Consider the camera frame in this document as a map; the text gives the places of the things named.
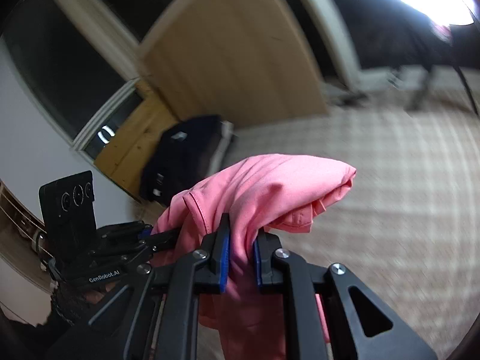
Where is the brown cardboard board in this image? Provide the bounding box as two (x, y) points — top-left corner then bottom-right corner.
(138, 0), (328, 127)

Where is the wooden plank headboard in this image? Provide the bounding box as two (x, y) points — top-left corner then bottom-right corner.
(94, 80), (178, 200)

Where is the black light tripod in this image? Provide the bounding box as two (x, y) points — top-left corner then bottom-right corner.
(405, 24), (479, 117)

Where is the navy folded garment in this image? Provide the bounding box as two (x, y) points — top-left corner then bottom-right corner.
(139, 115), (223, 206)

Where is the plaid beige blanket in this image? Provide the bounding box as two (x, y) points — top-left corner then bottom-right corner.
(225, 89), (479, 359)

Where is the pink garment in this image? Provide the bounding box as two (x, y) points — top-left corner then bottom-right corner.
(151, 154), (356, 359)

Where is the black camera box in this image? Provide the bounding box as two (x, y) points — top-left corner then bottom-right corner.
(39, 171), (98, 258)

